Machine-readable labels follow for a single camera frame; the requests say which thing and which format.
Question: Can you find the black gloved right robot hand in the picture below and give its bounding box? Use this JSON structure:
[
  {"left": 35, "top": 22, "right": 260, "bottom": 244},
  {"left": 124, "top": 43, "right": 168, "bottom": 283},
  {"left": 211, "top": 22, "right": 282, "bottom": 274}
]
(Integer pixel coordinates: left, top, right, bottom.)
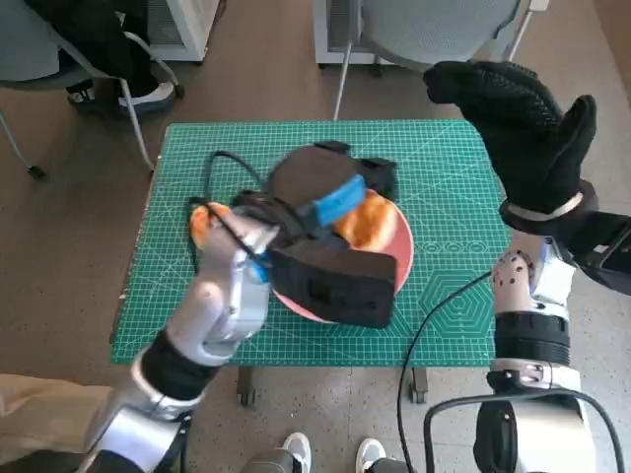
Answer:
[{"left": 422, "top": 59, "right": 598, "bottom": 221}]

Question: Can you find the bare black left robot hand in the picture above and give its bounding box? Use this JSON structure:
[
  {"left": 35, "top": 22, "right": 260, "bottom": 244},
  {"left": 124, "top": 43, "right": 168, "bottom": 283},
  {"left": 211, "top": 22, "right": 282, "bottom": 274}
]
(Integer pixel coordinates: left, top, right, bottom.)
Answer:
[{"left": 234, "top": 140, "right": 400, "bottom": 247}]

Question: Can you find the long toy bread loaf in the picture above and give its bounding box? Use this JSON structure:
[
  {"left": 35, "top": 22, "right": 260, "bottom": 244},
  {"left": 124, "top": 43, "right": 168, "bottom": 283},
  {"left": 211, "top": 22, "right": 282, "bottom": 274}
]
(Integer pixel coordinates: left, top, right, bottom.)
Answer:
[{"left": 337, "top": 189, "right": 399, "bottom": 252}]

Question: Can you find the pink bowl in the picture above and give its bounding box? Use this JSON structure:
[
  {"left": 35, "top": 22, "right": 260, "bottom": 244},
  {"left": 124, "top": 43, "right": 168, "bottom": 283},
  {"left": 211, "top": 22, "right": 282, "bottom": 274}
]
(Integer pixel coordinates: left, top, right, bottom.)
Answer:
[{"left": 271, "top": 201, "right": 415, "bottom": 324}]

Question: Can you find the round toy bread bun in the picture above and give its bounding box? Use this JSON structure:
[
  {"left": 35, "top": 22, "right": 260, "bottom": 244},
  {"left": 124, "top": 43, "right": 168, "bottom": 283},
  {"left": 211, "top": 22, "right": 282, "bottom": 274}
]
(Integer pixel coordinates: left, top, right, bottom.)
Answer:
[{"left": 189, "top": 202, "right": 233, "bottom": 250}]

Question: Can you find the green cutting mat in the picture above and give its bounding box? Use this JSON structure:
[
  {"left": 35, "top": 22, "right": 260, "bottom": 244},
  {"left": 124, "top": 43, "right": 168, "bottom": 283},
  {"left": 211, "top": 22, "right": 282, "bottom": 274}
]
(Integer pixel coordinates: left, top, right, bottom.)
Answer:
[{"left": 108, "top": 121, "right": 512, "bottom": 367}]

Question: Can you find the white grilled air purifier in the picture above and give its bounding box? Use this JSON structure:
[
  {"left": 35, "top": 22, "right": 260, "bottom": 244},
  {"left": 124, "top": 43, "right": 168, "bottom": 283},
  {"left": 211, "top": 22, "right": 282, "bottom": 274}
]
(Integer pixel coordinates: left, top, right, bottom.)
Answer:
[
  {"left": 147, "top": 0, "right": 221, "bottom": 63},
  {"left": 313, "top": 0, "right": 381, "bottom": 70}
]

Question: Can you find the grey mesh office chair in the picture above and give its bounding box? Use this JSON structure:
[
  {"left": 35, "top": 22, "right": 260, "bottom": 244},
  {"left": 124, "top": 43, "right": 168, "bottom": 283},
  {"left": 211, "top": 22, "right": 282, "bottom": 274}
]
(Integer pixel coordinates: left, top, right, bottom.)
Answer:
[{"left": 332, "top": 0, "right": 533, "bottom": 122}]

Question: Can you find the black table foot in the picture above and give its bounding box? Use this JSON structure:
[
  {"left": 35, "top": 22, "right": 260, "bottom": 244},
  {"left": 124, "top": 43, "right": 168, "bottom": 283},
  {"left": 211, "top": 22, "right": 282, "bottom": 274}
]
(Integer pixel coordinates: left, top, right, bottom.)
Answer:
[
  {"left": 408, "top": 367, "right": 429, "bottom": 405},
  {"left": 237, "top": 367, "right": 257, "bottom": 408}
]

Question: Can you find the person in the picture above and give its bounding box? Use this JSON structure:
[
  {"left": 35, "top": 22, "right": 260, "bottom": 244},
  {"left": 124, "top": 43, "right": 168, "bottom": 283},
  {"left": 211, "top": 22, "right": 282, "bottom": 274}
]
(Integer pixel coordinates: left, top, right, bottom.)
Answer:
[
  {"left": 0, "top": 372, "right": 114, "bottom": 467},
  {"left": 244, "top": 432, "right": 390, "bottom": 473},
  {"left": 24, "top": 0, "right": 176, "bottom": 117}
]

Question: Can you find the grey plastic chair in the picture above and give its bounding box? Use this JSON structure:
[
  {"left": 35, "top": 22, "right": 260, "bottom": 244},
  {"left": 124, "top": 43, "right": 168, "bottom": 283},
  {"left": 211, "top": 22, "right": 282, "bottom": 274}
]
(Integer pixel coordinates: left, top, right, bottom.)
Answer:
[{"left": 0, "top": 0, "right": 184, "bottom": 181}]

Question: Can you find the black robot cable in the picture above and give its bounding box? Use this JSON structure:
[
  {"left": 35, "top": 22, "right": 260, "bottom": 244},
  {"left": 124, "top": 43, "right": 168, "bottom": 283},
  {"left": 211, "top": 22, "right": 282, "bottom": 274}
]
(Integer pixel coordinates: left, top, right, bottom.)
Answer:
[
  {"left": 186, "top": 196, "right": 272, "bottom": 277},
  {"left": 398, "top": 270, "right": 494, "bottom": 473},
  {"left": 423, "top": 388, "right": 625, "bottom": 473},
  {"left": 204, "top": 150, "right": 270, "bottom": 198}
]

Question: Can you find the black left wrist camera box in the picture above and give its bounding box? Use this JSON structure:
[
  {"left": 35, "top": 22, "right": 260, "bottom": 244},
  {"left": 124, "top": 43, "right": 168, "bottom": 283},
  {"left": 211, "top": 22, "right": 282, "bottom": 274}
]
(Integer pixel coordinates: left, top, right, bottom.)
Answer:
[{"left": 270, "top": 236, "right": 399, "bottom": 330}]

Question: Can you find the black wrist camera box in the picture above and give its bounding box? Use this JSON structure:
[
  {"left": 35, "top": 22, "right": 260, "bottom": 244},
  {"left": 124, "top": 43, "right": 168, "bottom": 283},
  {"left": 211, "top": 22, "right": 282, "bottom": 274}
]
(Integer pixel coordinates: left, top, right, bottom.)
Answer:
[
  {"left": 270, "top": 236, "right": 399, "bottom": 330},
  {"left": 574, "top": 211, "right": 631, "bottom": 297}
]

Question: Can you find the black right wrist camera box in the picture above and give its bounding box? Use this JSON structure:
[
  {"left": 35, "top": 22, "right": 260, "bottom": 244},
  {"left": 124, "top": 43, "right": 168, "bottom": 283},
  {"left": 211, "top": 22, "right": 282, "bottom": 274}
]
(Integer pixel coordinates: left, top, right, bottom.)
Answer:
[{"left": 574, "top": 211, "right": 631, "bottom": 297}]

